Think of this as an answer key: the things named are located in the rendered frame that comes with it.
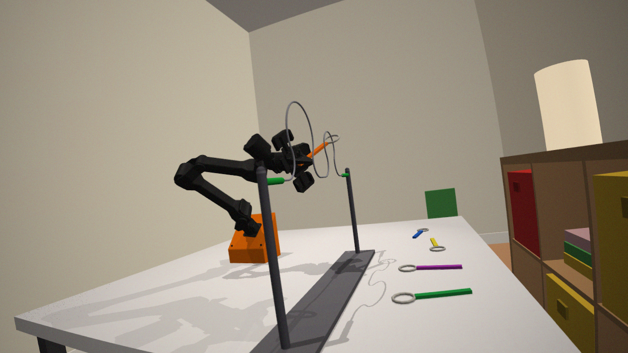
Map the grey ring with yellow handle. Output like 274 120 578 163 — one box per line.
430 238 446 252

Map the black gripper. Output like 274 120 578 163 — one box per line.
271 129 314 193

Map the blue flat bar with grey loop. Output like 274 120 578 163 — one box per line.
413 228 429 239

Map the grey loop with green handle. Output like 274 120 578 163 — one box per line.
392 288 472 304

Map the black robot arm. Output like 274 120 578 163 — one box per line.
174 134 278 237

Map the grey loop with purple handle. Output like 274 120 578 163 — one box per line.
398 264 462 272

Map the orange bar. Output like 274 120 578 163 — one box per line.
298 134 340 166

